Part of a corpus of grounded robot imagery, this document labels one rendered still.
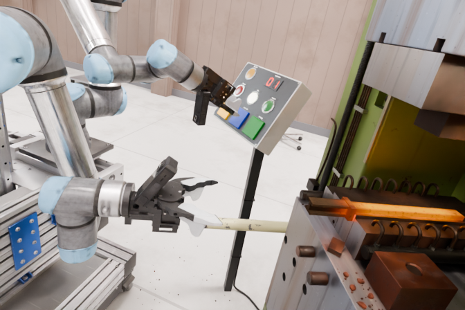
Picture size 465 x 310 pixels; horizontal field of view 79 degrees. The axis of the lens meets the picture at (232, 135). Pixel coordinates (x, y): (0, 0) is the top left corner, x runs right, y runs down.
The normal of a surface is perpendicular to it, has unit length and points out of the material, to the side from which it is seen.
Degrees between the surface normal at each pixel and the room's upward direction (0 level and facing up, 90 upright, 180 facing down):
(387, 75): 90
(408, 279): 0
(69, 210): 90
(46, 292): 0
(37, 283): 0
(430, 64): 90
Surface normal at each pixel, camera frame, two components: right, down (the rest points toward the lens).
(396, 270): 0.17, -0.91
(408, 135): 0.11, 0.40
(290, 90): -0.65, -0.40
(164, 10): -0.33, 0.31
